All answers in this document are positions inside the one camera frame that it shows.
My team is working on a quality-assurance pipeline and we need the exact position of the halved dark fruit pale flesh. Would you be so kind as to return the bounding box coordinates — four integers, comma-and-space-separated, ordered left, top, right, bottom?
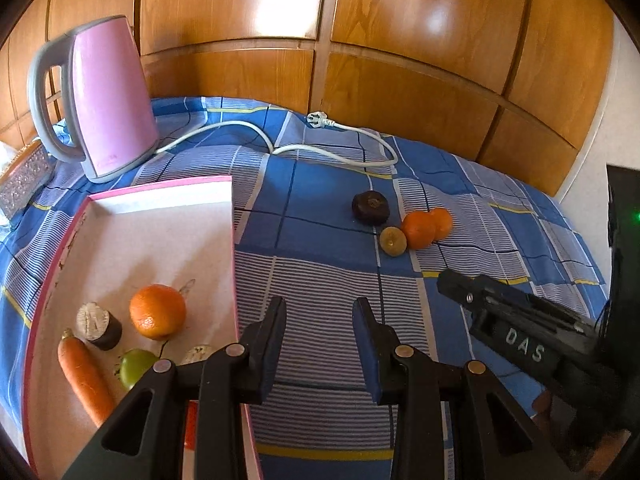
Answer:
180, 344, 215, 365

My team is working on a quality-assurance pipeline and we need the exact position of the red tomato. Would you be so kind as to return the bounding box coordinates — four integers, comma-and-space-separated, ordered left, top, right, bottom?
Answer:
184, 400, 198, 451

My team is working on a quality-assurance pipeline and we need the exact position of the large orange mandarin front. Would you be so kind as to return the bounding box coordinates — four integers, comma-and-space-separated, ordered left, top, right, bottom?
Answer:
129, 284, 186, 340

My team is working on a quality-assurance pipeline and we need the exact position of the orange carrot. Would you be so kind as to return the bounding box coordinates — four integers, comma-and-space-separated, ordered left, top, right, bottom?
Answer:
58, 328, 116, 427

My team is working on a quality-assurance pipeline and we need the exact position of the orange mandarin rear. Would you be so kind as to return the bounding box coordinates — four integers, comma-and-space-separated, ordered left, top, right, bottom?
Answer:
430, 208, 454, 242

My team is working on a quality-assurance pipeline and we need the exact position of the orange mandarin middle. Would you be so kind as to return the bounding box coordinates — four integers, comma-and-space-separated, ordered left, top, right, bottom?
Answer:
400, 211, 436, 250

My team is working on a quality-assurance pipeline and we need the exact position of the small brown kiwi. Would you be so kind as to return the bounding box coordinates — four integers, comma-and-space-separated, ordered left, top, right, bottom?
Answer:
378, 226, 408, 257

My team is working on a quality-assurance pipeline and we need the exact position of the dark brown round fruit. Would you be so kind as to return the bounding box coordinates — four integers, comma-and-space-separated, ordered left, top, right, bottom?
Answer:
352, 191, 390, 226

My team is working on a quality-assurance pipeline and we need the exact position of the pink rimmed white tray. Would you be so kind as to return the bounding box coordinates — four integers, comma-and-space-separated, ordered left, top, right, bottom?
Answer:
23, 176, 240, 479

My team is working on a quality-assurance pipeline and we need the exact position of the blue plaid tablecloth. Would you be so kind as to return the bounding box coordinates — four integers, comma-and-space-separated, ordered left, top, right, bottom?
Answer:
1, 98, 608, 479

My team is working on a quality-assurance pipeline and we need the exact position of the silver ornate tissue box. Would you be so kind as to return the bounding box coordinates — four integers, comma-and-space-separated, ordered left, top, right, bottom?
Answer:
1, 138, 55, 226

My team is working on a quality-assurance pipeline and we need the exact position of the pink electric kettle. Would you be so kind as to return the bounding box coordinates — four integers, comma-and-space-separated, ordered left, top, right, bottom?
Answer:
26, 15, 160, 183

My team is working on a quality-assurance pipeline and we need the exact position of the white kettle power cable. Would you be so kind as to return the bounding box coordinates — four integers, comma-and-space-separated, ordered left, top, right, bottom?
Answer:
155, 110, 400, 169

